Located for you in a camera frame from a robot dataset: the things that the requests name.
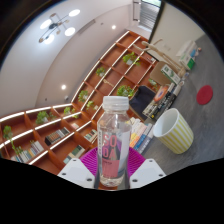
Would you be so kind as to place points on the dark blue chair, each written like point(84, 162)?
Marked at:
point(141, 100)

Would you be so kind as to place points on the stack of dark books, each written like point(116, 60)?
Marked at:
point(161, 100)

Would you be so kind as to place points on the yellow striped white cup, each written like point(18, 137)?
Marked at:
point(178, 135)

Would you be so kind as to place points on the clear bottle with pink label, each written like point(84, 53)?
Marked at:
point(114, 140)

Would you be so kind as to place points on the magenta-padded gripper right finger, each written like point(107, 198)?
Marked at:
point(146, 173)

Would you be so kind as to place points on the red-brown wooden shelf unit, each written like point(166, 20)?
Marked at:
point(66, 133)

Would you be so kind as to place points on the branched ceiling lamp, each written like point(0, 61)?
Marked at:
point(56, 26)

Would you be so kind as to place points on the green and white box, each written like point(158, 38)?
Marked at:
point(188, 56)

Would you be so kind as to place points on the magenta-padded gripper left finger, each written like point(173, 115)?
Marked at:
point(76, 171)

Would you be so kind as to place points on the flat round red coaster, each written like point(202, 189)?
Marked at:
point(204, 95)

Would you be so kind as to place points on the stack of colourful books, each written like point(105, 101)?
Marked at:
point(141, 136)

